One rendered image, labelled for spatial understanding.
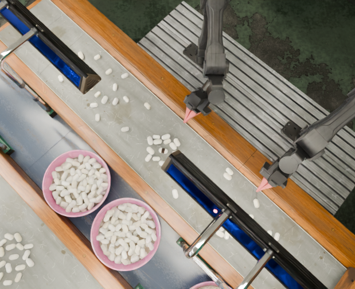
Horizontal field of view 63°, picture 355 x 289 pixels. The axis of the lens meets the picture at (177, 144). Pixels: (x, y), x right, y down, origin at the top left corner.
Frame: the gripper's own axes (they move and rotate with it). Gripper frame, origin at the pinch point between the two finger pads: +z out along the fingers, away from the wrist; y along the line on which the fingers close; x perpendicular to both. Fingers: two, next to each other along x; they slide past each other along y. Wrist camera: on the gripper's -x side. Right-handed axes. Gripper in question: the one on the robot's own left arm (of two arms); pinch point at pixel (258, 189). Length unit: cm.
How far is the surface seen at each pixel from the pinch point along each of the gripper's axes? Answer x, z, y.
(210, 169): 6.4, 10.5, -18.0
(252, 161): 13.2, -1.4, -7.7
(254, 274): -36.5, 2.2, 9.1
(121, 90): 6, 12, -70
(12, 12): -31, -2, -99
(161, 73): 15, -4, -62
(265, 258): -33.3, -1.5, 8.8
